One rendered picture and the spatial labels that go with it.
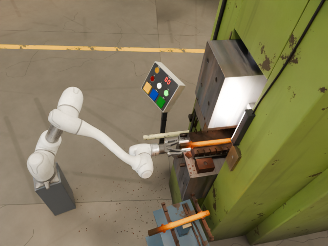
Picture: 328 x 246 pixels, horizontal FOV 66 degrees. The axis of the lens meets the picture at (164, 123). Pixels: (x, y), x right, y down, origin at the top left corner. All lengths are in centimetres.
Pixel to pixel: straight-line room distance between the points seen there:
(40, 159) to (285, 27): 174
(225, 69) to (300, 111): 42
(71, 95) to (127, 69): 233
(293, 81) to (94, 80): 310
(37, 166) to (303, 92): 175
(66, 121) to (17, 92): 237
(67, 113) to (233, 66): 99
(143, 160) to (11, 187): 177
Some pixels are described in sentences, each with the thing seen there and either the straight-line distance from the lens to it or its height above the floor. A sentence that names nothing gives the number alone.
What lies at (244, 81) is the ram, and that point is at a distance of 131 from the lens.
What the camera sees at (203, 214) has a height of 95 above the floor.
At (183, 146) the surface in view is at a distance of 185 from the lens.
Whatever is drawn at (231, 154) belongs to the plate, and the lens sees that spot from 155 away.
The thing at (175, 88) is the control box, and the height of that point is 116.
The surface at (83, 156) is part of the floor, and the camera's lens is 302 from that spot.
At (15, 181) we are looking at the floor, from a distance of 310.
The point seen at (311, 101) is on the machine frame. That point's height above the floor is 195.
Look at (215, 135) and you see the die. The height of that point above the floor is 99.
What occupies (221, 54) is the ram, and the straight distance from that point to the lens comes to 137.
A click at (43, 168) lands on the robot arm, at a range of 208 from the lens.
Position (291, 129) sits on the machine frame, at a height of 180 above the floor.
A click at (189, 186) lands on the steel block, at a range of 196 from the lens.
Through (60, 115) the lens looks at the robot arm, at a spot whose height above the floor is 136.
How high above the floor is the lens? 254
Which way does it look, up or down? 52 degrees down
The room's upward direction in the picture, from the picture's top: 7 degrees clockwise
